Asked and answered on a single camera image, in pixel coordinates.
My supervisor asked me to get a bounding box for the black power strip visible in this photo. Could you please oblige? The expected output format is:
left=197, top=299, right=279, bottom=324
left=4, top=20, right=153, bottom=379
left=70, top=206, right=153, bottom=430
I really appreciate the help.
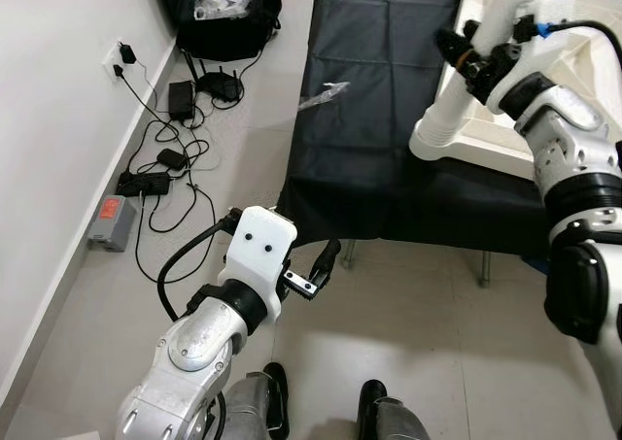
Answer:
left=115, top=171, right=171, bottom=198

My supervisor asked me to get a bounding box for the black wifi router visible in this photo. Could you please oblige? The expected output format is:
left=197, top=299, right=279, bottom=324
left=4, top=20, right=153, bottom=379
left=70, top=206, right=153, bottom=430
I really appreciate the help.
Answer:
left=190, top=56, right=246, bottom=106

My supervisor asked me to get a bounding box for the dark robot foot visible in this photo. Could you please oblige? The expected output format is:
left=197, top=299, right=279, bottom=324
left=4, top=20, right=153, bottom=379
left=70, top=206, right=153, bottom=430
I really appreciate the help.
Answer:
left=355, top=379, right=431, bottom=440
left=224, top=362, right=291, bottom=440

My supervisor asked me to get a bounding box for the white plastic children table top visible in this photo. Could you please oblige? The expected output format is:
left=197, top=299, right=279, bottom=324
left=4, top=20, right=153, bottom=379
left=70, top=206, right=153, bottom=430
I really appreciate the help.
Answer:
left=408, top=0, right=622, bottom=184

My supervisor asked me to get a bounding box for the grey box orange label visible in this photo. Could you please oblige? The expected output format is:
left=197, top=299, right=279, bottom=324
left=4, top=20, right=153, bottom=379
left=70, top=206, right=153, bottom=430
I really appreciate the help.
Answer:
left=87, top=195, right=137, bottom=254

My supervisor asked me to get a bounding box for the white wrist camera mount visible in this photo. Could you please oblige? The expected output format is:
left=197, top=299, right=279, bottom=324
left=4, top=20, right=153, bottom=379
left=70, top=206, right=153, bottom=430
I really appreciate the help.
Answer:
left=484, top=13, right=550, bottom=116
left=222, top=206, right=298, bottom=322

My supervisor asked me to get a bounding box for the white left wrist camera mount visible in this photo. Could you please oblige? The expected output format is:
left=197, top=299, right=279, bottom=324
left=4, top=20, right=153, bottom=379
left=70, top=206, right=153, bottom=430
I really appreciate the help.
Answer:
left=222, top=206, right=298, bottom=322

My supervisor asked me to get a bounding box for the small black power brick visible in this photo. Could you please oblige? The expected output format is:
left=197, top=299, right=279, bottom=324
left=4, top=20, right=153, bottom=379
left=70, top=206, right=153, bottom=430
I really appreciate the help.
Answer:
left=155, top=149, right=189, bottom=172

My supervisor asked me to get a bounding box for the black power adapter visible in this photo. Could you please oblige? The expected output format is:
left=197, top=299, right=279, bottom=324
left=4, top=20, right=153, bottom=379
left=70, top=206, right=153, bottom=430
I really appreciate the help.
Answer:
left=167, top=81, right=197, bottom=122

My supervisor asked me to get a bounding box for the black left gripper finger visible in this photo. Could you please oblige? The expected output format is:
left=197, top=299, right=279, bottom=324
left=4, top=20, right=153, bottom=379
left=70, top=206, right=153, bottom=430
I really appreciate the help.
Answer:
left=306, top=238, right=343, bottom=288

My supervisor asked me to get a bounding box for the white wall socket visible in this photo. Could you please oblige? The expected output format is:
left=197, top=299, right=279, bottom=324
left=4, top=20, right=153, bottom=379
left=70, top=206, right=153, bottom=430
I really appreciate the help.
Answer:
left=102, top=42, right=137, bottom=80

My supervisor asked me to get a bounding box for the small clear plastic bag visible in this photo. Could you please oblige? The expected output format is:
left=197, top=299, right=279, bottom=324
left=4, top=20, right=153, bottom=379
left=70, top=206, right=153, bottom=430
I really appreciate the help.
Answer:
left=296, top=81, right=351, bottom=111

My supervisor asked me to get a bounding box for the dark left robot foot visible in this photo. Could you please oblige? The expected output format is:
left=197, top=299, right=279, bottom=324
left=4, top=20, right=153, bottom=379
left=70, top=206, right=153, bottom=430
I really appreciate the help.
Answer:
left=224, top=362, right=291, bottom=440

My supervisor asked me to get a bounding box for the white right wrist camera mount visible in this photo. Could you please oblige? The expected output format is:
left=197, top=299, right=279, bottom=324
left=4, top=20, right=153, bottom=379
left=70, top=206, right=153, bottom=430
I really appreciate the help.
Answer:
left=484, top=13, right=550, bottom=116

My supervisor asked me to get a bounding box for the black floor cable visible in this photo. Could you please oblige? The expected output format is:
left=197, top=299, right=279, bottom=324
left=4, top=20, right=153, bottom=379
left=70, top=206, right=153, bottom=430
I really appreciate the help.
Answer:
left=134, top=192, right=220, bottom=288

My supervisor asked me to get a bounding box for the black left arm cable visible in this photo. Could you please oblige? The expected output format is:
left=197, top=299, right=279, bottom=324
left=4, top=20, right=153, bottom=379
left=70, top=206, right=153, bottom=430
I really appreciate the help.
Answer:
left=155, top=212, right=244, bottom=322

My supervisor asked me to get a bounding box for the dark right robot foot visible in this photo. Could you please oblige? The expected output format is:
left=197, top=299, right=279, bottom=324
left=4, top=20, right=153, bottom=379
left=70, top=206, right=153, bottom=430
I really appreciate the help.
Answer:
left=355, top=379, right=431, bottom=440

